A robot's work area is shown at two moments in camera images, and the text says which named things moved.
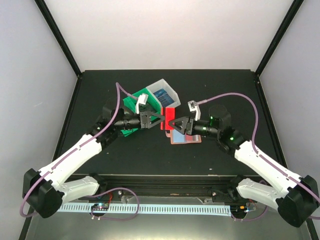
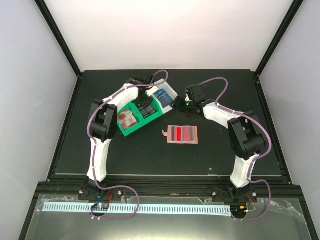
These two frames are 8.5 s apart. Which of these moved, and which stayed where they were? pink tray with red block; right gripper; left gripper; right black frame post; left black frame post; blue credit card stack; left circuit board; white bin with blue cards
Moved: right gripper; left gripper
Stayed: pink tray with red block; left circuit board; left black frame post; right black frame post; blue credit card stack; white bin with blue cards
